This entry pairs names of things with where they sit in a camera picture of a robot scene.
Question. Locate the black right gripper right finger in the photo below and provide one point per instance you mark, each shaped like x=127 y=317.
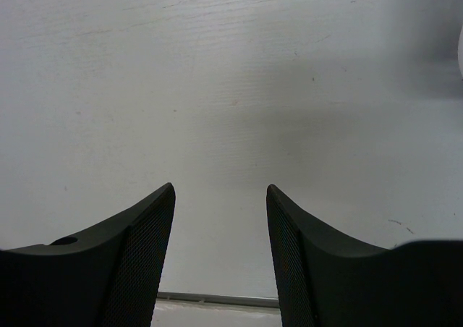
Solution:
x=327 y=278

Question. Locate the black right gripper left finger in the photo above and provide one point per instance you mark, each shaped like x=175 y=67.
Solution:
x=105 y=275

